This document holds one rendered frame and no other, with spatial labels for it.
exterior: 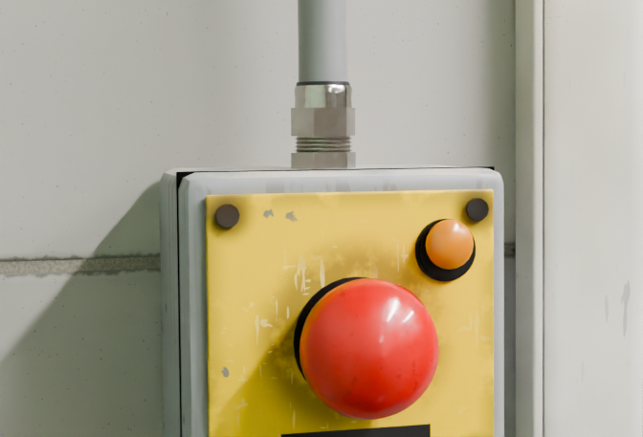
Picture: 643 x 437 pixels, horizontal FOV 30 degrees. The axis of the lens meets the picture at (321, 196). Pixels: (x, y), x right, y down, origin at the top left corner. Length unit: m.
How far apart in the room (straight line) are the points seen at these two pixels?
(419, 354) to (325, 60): 0.10
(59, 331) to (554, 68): 0.19
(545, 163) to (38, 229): 0.18
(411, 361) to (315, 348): 0.03
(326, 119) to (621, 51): 0.12
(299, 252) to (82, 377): 0.11
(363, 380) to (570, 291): 0.13
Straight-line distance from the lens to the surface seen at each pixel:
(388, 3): 0.43
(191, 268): 0.35
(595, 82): 0.44
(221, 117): 0.42
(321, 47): 0.38
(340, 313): 0.33
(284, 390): 0.36
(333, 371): 0.33
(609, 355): 0.45
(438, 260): 0.36
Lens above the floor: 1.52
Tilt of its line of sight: 3 degrees down
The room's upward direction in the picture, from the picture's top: 1 degrees counter-clockwise
